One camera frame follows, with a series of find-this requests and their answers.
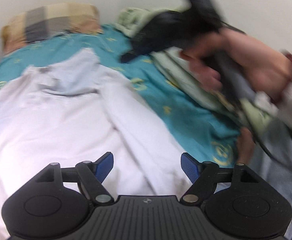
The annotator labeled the white garment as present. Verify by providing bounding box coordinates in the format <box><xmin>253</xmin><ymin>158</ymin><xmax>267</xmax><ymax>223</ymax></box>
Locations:
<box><xmin>0</xmin><ymin>48</ymin><xmax>190</xmax><ymax>239</ymax></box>

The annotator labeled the right hand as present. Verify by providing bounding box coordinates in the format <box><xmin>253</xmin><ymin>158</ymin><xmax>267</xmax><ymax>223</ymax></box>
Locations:
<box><xmin>180</xmin><ymin>28</ymin><xmax>292</xmax><ymax>101</ymax></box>

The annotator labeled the green fleece blanket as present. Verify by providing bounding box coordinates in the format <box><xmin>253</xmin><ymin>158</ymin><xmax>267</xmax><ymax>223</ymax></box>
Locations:
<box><xmin>115</xmin><ymin>8</ymin><xmax>273</xmax><ymax>137</ymax></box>

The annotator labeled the teal patterned bed sheet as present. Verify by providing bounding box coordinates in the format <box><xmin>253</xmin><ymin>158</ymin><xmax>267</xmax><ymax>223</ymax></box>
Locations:
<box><xmin>0</xmin><ymin>25</ymin><xmax>239</xmax><ymax>167</ymax></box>

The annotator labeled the grey-blue trousers leg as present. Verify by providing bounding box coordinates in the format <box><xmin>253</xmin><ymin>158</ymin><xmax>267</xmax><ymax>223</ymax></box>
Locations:
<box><xmin>249</xmin><ymin>119</ymin><xmax>292</xmax><ymax>239</ymax></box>

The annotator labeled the plaid beige grey pillow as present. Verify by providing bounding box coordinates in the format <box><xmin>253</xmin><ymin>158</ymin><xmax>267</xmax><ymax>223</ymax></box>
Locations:
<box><xmin>1</xmin><ymin>3</ymin><xmax>103</xmax><ymax>55</ymax></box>

